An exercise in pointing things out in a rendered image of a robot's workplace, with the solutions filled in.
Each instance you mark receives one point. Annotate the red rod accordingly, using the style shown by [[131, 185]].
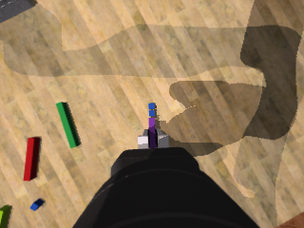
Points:
[[31, 158]]

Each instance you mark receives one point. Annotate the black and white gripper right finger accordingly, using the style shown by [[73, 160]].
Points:
[[161, 139]]

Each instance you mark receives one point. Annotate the small blue block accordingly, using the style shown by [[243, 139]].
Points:
[[151, 106], [36, 204]]

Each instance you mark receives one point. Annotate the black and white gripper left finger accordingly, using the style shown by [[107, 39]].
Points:
[[143, 140]]

